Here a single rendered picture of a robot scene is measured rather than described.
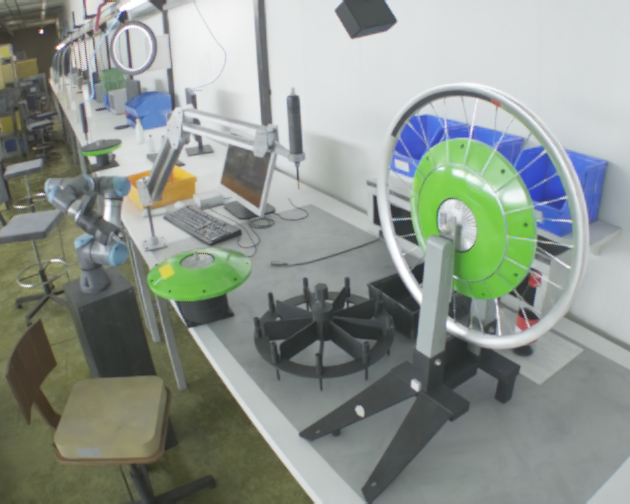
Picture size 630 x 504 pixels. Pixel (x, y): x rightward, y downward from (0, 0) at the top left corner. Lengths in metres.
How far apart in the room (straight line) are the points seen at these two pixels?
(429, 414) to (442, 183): 0.46
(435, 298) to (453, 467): 0.35
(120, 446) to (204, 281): 0.60
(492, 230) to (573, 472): 0.53
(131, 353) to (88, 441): 0.55
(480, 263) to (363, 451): 0.45
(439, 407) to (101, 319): 1.33
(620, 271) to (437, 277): 0.68
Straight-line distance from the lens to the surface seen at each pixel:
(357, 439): 1.12
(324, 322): 1.29
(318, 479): 1.05
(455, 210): 0.96
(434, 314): 0.99
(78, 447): 1.70
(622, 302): 1.51
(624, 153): 1.40
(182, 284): 1.43
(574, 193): 0.83
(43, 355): 1.87
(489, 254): 0.94
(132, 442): 1.64
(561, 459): 1.14
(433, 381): 1.09
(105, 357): 2.08
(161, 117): 4.82
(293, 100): 1.42
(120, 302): 2.00
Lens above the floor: 1.73
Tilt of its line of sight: 24 degrees down
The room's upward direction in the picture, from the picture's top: 3 degrees counter-clockwise
